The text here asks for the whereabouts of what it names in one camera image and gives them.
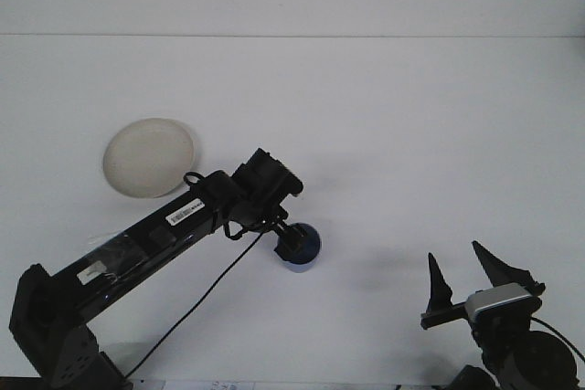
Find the pale blue cup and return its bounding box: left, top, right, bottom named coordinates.
left=275, top=222, right=324, bottom=275

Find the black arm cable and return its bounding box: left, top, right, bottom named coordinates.
left=531, top=315, right=585, bottom=360
left=127, top=172, right=275, bottom=380

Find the pale round plate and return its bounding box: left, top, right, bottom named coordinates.
left=102, top=117, right=201, bottom=200

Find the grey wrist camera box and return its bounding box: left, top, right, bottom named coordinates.
left=464, top=282, right=541, bottom=321

